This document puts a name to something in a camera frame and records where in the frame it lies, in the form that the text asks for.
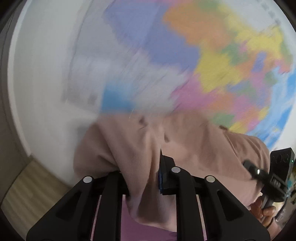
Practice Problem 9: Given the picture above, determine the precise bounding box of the person's right hand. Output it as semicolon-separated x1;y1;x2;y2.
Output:
250;196;281;236

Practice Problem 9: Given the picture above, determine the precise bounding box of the pink daisy bed sheet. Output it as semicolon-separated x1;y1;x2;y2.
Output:
90;194;206;241

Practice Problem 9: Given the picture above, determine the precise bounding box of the grey wooden wardrobe door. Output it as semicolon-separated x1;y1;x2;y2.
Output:
1;1;29;200

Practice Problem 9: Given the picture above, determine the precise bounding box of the colourful wall map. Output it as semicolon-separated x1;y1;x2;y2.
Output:
64;1;295;149

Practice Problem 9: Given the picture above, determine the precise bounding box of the tan brown coat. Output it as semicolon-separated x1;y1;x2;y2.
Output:
74;111;270;232

